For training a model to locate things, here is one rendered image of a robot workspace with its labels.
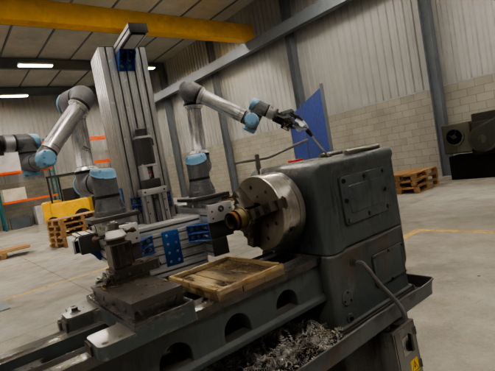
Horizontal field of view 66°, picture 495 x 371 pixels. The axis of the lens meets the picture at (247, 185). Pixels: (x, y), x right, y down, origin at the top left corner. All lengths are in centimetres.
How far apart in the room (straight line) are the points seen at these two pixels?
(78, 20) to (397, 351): 1187
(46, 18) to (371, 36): 930
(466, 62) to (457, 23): 106
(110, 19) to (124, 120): 1092
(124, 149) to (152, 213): 38
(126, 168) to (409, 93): 1083
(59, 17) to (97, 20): 104
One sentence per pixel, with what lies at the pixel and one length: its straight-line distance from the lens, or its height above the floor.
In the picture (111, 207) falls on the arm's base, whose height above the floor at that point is 120.
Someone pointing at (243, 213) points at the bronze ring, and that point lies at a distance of 150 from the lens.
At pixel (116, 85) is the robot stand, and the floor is 182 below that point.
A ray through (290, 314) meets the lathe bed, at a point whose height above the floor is 70.
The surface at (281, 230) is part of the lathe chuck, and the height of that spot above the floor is 101.
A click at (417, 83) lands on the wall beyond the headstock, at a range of 1224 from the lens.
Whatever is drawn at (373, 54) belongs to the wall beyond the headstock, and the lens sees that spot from 1300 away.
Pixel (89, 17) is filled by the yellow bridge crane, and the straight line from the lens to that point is 1280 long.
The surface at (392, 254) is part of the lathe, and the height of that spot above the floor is 75.
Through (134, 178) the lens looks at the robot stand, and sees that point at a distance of 214.
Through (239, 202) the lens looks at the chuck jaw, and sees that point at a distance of 158.
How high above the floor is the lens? 130
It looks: 3 degrees down
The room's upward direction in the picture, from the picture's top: 10 degrees counter-clockwise
